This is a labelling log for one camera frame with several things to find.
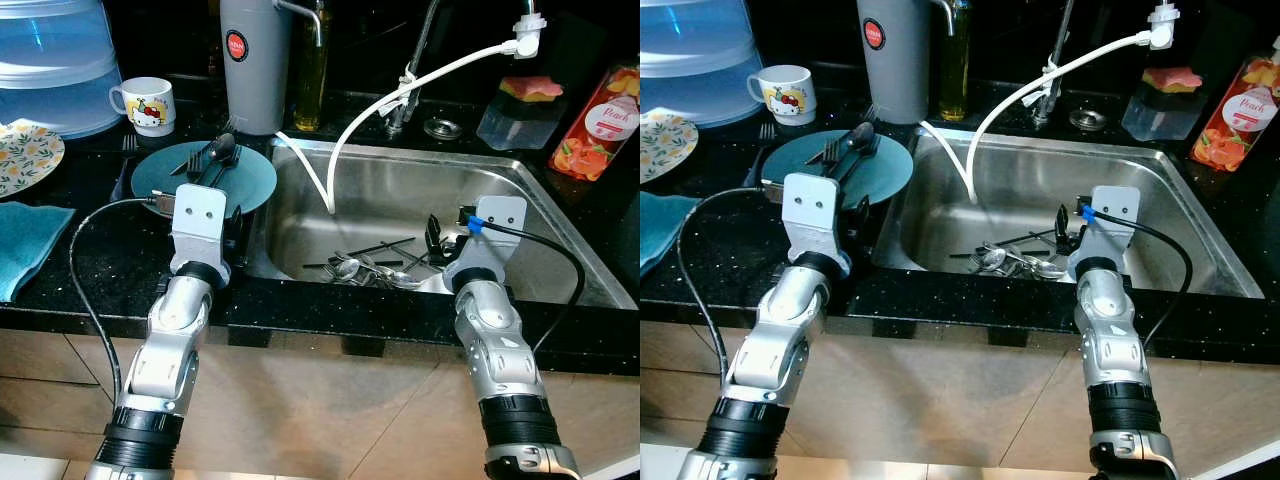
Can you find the black chopstick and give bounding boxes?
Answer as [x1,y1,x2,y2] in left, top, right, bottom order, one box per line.
[302,238,419,269]
[948,230,1059,259]

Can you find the metal kitchen faucet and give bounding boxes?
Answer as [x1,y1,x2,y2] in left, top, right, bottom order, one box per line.
[385,0,546,136]
[1030,0,1176,126]

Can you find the light blue plate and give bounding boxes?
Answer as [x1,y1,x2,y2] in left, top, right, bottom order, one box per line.
[762,130,914,208]
[130,140,279,219]

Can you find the stainless steel sink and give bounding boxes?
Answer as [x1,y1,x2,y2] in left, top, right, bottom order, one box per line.
[245,138,641,311]
[872,128,1266,301]

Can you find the grey water jug red logo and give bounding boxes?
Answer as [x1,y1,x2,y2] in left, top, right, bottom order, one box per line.
[857,0,956,126]
[218,0,323,136]

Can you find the white cartoon cat mug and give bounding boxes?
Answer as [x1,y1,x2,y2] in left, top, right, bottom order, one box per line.
[747,65,818,128]
[108,77,178,138]

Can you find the yellow oil glass bottle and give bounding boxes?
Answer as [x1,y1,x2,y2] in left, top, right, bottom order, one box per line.
[935,0,971,123]
[293,0,331,133]

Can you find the floral patterned plate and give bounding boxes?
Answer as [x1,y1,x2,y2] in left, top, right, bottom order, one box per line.
[640,108,699,184]
[0,118,66,199]

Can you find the clear plastic food cover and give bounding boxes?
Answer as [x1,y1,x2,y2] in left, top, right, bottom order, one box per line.
[640,0,759,129]
[0,0,123,139]

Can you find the pink yellow sponge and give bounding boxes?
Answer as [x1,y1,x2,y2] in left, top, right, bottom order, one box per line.
[1142,66,1204,93]
[500,75,566,103]

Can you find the blue cloth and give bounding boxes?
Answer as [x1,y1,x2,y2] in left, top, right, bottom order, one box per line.
[640,192,706,276]
[0,202,76,303]

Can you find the peach dish soap bottle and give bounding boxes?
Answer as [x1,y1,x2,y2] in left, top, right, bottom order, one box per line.
[548,65,641,183]
[1190,55,1280,173]

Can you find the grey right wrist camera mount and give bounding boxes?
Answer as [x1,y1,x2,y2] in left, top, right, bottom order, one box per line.
[440,195,528,291]
[1068,185,1143,276]

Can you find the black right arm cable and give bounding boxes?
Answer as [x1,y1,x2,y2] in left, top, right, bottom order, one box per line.
[1080,200,1196,346]
[460,205,588,356]

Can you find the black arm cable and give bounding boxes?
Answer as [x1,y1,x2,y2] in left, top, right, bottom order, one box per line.
[1080,200,1196,346]
[68,195,181,401]
[675,185,791,401]
[460,205,588,356]

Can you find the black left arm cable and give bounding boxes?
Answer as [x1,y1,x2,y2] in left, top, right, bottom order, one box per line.
[675,185,791,401]
[68,195,181,401]

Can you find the white flexible hose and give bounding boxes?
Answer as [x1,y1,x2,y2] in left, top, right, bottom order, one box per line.
[918,5,1181,206]
[273,15,549,216]

